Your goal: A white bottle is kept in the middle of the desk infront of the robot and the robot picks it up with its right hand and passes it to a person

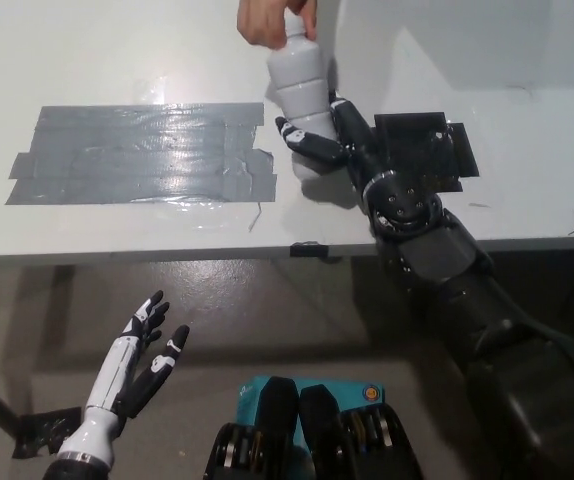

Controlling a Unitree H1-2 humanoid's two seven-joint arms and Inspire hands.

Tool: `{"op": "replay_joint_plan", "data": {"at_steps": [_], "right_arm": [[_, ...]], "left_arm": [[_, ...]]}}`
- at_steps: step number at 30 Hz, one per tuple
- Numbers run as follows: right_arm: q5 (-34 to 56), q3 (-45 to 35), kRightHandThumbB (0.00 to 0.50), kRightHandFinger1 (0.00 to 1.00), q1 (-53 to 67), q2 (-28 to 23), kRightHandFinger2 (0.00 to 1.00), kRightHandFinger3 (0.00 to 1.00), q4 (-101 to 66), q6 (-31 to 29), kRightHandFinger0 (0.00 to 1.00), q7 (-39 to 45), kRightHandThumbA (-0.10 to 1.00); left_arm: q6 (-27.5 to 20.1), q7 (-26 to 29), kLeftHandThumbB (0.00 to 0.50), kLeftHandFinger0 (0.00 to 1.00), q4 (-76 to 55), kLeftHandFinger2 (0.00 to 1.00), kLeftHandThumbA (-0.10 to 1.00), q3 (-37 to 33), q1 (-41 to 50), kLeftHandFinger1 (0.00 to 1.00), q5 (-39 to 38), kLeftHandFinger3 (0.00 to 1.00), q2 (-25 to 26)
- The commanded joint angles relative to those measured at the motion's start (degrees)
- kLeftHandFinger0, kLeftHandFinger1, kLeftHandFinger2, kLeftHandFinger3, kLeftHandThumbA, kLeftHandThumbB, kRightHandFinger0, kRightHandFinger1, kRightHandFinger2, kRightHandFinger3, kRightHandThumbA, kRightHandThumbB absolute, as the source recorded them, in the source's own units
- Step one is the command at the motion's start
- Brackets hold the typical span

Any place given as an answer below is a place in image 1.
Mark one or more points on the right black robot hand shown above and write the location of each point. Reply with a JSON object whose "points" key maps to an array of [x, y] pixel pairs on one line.
{"points": [[354, 140]]}

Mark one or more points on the person's bare hand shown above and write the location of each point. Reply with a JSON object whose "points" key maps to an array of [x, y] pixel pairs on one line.
{"points": [[267, 22]]}

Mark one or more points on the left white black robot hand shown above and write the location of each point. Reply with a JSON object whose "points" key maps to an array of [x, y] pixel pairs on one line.
{"points": [[127, 372]]}

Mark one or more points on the white ribbed plastic bottle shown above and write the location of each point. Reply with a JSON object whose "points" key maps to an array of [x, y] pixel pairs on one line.
{"points": [[299, 85]]}

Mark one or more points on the black square tape patch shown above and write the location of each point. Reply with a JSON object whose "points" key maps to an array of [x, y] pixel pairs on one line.
{"points": [[407, 140]]}

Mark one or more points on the small black edge tape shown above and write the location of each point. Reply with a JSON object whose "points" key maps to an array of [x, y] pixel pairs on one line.
{"points": [[309, 248]]}

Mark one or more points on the grey duct tape patch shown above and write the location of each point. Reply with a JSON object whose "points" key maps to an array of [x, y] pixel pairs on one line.
{"points": [[139, 155]]}

